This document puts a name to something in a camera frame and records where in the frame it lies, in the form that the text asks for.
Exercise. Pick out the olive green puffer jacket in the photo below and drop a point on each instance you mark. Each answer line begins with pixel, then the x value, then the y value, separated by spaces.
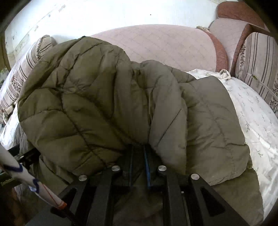
pixel 91 91

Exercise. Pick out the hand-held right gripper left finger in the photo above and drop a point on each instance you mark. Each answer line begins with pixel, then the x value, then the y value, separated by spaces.
pixel 130 171

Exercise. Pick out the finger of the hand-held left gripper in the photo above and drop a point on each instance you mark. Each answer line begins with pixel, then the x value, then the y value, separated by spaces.
pixel 26 157

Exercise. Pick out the pink and red sofa backrest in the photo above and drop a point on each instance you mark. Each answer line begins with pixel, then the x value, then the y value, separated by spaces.
pixel 239 13

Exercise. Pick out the pink bolster cushion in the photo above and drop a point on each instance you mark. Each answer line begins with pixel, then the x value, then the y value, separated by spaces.
pixel 165 45

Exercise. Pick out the striped floral pillow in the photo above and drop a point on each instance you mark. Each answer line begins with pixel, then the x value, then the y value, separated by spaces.
pixel 21 73

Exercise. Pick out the white floral bed sheet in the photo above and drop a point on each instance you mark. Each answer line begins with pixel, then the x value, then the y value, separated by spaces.
pixel 256 121

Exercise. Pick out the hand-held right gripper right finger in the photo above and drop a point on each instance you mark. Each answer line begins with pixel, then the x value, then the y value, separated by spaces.
pixel 147 171

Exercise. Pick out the striped floral back cushion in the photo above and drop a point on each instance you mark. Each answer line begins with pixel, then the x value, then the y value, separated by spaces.
pixel 258 58

